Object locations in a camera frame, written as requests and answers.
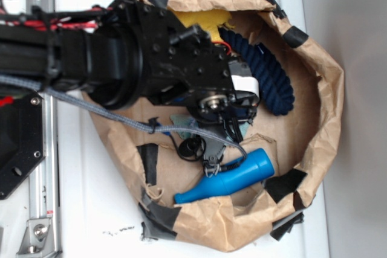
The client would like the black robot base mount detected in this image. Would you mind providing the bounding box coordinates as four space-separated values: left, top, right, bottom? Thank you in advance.
1 92 44 200

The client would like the aluminium rail frame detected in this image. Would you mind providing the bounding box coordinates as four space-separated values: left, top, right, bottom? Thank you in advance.
16 0 62 257

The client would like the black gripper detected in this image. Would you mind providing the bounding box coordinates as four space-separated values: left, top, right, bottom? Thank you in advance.
106 0 259 124

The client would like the grey braided cable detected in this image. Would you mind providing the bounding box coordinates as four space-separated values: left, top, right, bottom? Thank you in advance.
0 75 247 162

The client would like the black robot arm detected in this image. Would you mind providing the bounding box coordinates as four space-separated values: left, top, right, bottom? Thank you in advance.
1 0 260 123

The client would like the brown paper bag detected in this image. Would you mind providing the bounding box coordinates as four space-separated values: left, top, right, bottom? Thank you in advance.
91 0 344 252

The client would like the blue plastic bottle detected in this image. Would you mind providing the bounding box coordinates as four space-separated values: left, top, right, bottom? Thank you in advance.
174 149 275 204

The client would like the yellow cloth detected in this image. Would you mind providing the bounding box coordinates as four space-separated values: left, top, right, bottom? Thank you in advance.
172 9 235 42

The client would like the dark navy rope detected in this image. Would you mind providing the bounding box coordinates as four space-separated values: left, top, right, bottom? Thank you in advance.
218 27 295 117

